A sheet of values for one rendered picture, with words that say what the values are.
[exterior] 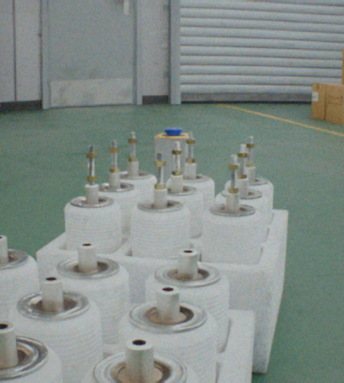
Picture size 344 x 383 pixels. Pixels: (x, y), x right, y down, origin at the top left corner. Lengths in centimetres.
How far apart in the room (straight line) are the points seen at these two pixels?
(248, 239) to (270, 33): 571
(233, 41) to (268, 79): 56
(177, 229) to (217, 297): 32
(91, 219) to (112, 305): 33
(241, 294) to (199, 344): 39
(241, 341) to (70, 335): 21
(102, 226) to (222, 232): 20
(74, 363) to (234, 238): 43
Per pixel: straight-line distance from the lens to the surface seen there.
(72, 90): 610
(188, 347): 57
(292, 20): 674
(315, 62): 686
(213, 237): 97
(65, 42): 609
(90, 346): 61
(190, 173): 123
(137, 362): 48
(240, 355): 68
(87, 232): 102
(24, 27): 608
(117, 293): 71
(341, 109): 477
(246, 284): 95
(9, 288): 74
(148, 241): 99
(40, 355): 53
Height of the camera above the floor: 50
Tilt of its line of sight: 12 degrees down
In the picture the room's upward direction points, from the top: straight up
